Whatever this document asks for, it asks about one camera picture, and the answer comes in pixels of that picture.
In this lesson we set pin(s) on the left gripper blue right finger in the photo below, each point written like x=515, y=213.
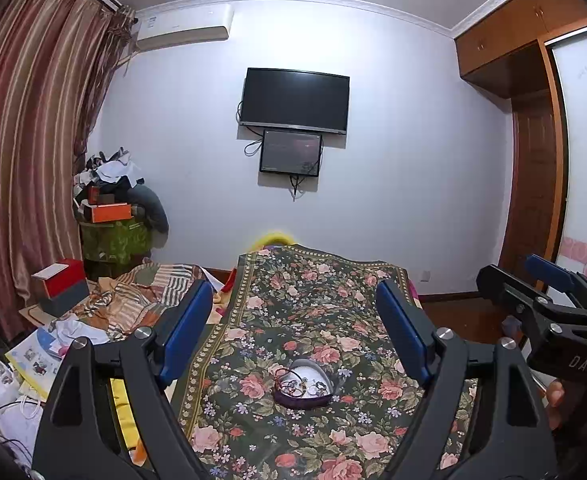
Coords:
x=550, y=274

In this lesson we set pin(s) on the purple heart-shaped jewelry box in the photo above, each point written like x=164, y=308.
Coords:
x=303, y=385

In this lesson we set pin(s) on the person's hand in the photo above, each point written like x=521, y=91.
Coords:
x=554, y=395

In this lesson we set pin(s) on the yellow fleece blanket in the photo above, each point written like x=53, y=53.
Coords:
x=124, y=412

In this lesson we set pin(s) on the brown wooden door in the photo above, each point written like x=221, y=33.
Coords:
x=532, y=190

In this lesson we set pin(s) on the striped patchwork quilt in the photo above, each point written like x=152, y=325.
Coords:
x=138, y=297

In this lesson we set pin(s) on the red and grey box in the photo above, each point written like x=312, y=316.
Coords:
x=61, y=286

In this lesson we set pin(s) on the green cloth covered cabinet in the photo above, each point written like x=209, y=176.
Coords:
x=115, y=242

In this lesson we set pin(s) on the dark floral bed cover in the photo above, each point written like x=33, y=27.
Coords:
x=292, y=302

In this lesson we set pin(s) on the wooden overhead cabinet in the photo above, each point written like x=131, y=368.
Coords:
x=501, y=54

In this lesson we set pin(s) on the orange shoe box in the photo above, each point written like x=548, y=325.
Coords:
x=107, y=213

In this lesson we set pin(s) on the pile of clothes on cabinet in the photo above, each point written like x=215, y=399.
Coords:
x=114, y=176

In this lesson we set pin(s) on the striped brown red curtain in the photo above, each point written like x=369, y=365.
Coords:
x=57, y=59

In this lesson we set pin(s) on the white wall socket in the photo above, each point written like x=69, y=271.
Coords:
x=425, y=276

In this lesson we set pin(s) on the small black wall monitor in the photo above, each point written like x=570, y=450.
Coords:
x=294, y=154

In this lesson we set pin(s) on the large black wall television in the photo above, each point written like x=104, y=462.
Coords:
x=295, y=99

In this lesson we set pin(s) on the white wall air conditioner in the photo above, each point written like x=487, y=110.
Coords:
x=191, y=25

